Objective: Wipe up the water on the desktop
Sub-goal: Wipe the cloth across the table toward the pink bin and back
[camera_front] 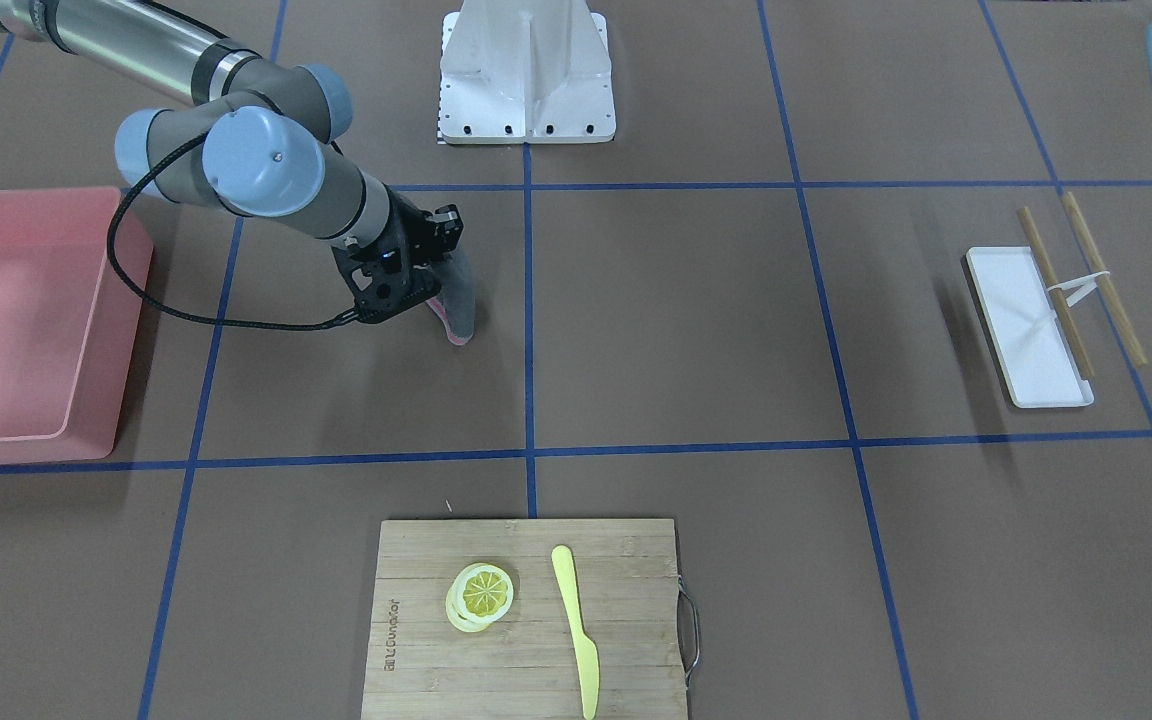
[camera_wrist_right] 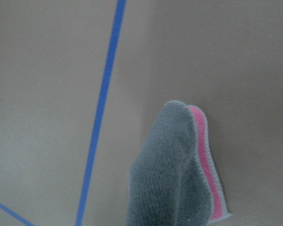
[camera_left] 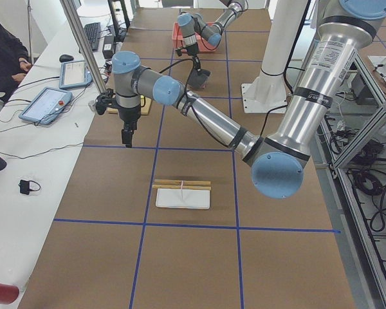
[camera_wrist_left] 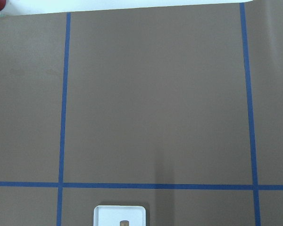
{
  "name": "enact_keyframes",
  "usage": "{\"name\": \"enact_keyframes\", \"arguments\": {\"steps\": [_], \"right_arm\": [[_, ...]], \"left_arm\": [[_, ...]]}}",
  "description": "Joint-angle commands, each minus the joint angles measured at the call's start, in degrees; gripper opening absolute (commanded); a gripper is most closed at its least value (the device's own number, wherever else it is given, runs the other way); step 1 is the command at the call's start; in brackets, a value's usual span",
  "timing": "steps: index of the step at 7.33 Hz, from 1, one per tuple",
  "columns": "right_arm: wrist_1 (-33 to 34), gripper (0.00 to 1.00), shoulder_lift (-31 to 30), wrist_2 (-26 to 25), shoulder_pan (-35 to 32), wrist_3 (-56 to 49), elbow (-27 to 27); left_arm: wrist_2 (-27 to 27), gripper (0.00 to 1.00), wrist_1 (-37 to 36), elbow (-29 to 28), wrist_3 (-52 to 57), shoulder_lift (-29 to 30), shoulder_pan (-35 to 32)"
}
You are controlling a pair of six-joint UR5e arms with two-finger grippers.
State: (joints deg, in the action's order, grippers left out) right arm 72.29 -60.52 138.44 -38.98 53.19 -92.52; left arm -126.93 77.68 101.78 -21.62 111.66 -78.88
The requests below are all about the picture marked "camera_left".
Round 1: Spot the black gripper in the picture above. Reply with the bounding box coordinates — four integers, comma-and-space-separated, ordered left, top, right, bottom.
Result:
187, 43, 201, 71
118, 105, 140, 148

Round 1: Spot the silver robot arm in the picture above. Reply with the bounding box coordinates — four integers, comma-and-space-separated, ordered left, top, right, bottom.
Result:
176, 0, 248, 75
112, 1, 386, 198

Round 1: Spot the pink plastic bin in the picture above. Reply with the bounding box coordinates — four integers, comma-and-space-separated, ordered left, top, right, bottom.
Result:
172, 22, 221, 53

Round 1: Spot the bamboo cutting board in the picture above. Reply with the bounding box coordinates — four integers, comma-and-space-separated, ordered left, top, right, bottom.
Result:
107, 95, 152, 115

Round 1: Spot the wooden stick front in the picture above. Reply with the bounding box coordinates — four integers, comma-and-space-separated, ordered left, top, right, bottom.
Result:
152, 184, 212, 191

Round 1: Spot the wooden stick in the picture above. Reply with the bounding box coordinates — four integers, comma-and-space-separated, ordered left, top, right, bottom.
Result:
154, 179, 211, 187
152, 184, 212, 191

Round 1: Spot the white rectangular tray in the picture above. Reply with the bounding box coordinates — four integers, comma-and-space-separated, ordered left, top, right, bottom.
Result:
156, 189, 210, 209

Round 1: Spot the wooden stick rear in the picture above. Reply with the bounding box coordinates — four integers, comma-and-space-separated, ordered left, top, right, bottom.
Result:
154, 179, 211, 187

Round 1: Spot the teach pendant far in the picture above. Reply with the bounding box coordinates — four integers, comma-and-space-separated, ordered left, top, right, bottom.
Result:
59, 61, 93, 89

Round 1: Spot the teach pendant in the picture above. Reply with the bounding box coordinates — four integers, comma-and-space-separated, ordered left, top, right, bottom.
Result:
59, 61, 93, 89
19, 87, 73, 125

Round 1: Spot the teach pendant near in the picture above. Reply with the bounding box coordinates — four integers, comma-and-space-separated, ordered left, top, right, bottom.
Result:
19, 87, 73, 125

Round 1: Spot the black power adapter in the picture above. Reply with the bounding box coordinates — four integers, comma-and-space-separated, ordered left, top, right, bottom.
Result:
102, 35, 116, 59

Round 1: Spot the black computer mouse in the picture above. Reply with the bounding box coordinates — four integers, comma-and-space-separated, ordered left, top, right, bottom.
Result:
59, 54, 74, 63

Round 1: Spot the black keyboard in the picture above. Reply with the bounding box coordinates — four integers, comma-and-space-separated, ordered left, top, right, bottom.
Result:
84, 23, 101, 51

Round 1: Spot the small black clip device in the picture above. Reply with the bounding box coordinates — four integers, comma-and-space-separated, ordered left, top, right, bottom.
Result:
19, 180, 41, 195

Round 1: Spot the seated person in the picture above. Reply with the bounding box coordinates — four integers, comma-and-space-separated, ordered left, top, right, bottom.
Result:
0, 23, 32, 102

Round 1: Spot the red cylinder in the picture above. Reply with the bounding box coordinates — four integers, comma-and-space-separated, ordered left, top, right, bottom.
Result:
0, 283, 20, 304

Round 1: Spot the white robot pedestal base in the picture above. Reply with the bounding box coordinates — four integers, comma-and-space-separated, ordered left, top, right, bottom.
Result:
242, 0, 310, 113

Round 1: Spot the aluminium frame post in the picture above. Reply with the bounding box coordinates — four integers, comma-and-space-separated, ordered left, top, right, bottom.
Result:
60, 0, 106, 94

